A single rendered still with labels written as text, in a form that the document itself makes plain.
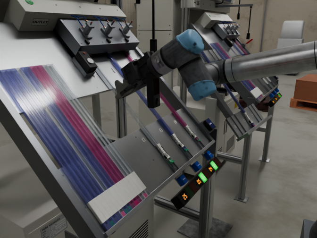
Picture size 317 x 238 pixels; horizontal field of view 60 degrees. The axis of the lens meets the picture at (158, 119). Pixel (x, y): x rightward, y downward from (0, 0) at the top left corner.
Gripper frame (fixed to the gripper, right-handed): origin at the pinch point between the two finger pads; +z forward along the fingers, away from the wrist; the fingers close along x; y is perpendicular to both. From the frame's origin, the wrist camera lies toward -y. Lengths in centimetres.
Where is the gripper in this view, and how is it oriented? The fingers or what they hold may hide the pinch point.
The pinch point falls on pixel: (120, 97)
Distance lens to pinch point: 98.8
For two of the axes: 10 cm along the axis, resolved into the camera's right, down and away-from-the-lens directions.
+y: -4.5, -8.9, 0.1
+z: -7.1, 3.7, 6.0
